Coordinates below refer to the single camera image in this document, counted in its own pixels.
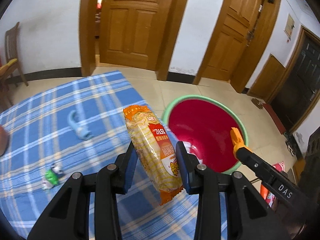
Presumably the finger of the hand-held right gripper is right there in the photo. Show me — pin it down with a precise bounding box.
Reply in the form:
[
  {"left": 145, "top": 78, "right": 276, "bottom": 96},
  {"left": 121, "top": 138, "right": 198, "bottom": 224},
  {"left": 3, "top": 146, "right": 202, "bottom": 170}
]
[{"left": 230, "top": 127, "right": 278, "bottom": 183}]

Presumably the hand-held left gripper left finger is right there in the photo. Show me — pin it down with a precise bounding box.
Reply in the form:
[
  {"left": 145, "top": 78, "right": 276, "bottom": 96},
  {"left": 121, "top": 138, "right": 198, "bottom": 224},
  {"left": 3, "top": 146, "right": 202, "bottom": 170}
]
[{"left": 27, "top": 142, "right": 137, "bottom": 240}]

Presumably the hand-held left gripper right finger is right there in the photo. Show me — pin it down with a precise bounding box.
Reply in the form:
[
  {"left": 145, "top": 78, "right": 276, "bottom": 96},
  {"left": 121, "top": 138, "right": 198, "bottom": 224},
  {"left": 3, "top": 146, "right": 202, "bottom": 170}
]
[{"left": 176, "top": 141, "right": 288, "bottom": 240}]

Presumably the orange yellow snack packet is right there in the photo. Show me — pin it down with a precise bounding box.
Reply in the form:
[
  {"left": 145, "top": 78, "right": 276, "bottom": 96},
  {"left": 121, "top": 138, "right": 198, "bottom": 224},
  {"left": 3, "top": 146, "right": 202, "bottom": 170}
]
[{"left": 123, "top": 105, "right": 186, "bottom": 207}]

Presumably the red basin with green rim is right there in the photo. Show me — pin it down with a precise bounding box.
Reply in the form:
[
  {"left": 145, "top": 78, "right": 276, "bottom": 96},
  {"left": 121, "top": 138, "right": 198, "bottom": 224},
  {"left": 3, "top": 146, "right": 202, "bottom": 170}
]
[{"left": 161, "top": 94, "right": 249, "bottom": 175}]

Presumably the red white bag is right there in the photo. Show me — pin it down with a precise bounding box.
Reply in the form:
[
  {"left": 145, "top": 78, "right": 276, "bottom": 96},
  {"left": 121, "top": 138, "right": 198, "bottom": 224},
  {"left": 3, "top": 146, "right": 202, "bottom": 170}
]
[{"left": 260, "top": 161, "right": 285, "bottom": 207}]

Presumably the red floor mat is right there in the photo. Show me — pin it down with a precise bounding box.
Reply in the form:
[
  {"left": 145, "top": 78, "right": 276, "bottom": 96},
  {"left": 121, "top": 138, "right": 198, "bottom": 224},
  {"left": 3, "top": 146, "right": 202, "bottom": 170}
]
[{"left": 262, "top": 102, "right": 288, "bottom": 134}]

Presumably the pair of grey shoes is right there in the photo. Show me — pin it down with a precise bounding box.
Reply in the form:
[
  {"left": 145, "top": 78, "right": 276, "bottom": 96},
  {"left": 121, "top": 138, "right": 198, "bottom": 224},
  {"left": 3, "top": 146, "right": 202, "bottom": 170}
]
[{"left": 285, "top": 131, "right": 304, "bottom": 155}]

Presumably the light blue plastic hook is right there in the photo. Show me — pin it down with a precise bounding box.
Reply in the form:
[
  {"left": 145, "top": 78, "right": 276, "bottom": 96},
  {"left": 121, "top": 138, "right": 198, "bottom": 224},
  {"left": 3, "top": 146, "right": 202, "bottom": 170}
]
[{"left": 68, "top": 110, "right": 93, "bottom": 140}]

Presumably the green white wrapper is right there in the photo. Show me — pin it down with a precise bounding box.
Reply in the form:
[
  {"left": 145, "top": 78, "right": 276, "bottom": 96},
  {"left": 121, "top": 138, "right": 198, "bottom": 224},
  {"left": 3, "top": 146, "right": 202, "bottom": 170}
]
[{"left": 42, "top": 163, "right": 66, "bottom": 190}]

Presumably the small wooden cabinet door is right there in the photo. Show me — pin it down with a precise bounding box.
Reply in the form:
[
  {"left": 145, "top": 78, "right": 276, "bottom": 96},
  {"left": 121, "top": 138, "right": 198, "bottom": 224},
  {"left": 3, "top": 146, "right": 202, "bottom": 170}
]
[{"left": 249, "top": 54, "right": 287, "bottom": 100}]

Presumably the dark metal door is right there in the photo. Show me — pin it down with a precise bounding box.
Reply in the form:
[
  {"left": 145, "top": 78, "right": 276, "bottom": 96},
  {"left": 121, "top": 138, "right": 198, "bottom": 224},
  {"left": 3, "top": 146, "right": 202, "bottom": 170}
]
[{"left": 271, "top": 26, "right": 320, "bottom": 133}]

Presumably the blue plaid tablecloth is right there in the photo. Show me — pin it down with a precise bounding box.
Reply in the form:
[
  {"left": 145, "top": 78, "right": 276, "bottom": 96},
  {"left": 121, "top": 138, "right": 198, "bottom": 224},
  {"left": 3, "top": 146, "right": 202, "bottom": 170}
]
[{"left": 0, "top": 70, "right": 229, "bottom": 240}]

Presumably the metal door lock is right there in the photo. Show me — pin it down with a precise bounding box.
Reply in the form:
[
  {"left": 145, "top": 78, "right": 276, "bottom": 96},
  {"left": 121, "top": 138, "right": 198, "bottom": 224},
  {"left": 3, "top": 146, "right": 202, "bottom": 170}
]
[{"left": 246, "top": 29, "right": 255, "bottom": 47}]

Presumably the closed wooden door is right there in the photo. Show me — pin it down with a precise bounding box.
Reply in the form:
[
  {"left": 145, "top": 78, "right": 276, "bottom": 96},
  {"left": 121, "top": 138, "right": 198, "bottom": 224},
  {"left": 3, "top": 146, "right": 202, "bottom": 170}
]
[{"left": 200, "top": 0, "right": 265, "bottom": 85}]

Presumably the brown egg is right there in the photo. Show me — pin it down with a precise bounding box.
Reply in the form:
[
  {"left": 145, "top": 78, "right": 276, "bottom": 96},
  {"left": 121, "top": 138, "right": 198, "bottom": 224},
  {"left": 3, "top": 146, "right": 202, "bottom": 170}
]
[{"left": 0, "top": 126, "right": 10, "bottom": 157}]

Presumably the open wooden door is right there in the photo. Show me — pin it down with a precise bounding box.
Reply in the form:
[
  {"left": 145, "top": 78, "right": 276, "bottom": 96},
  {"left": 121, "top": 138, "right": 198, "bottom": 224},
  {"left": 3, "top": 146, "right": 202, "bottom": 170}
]
[{"left": 99, "top": 0, "right": 163, "bottom": 70}]

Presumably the yellow seat cushion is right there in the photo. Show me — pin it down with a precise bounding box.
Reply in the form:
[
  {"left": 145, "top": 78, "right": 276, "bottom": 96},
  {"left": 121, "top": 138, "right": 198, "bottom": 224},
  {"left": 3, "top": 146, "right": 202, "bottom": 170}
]
[{"left": 0, "top": 58, "right": 18, "bottom": 77}]

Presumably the wooden chair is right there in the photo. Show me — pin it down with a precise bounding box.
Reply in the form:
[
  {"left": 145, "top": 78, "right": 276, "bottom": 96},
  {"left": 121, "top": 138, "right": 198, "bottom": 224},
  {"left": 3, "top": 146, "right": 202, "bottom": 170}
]
[{"left": 0, "top": 22, "right": 28, "bottom": 107}]

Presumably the wooden door frame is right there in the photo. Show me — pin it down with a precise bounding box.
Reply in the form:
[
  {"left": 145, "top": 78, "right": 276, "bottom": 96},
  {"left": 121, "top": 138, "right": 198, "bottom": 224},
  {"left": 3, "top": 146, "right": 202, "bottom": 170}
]
[
  {"left": 79, "top": 0, "right": 193, "bottom": 80},
  {"left": 192, "top": 0, "right": 282, "bottom": 93}
]

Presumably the beige wall panel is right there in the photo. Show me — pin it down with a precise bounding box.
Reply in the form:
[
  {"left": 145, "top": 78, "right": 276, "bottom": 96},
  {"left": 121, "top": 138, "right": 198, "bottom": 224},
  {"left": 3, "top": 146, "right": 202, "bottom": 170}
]
[{"left": 285, "top": 14, "right": 296, "bottom": 40}]

